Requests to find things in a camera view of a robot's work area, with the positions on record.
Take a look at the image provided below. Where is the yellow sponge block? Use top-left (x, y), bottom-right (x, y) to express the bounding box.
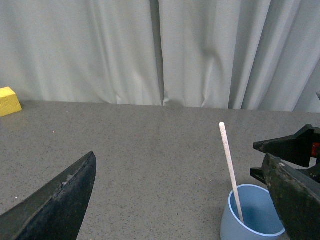
top-left (0, 87), bottom-right (22, 117)

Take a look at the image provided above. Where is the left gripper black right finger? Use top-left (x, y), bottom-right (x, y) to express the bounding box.
top-left (262, 153), bottom-right (320, 240)

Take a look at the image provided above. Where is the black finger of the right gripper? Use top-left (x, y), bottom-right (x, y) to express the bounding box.
top-left (253, 124), bottom-right (320, 168)
top-left (249, 164), bottom-right (320, 186)

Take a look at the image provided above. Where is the blue cup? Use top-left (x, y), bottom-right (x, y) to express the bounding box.
top-left (220, 184), bottom-right (286, 240)

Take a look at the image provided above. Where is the white chopstick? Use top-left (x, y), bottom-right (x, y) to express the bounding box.
top-left (219, 122), bottom-right (244, 223)

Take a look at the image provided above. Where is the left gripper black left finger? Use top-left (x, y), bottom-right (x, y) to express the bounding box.
top-left (0, 151), bottom-right (97, 240)

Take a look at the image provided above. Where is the grey curtain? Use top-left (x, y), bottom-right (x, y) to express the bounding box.
top-left (0, 0), bottom-right (320, 113)

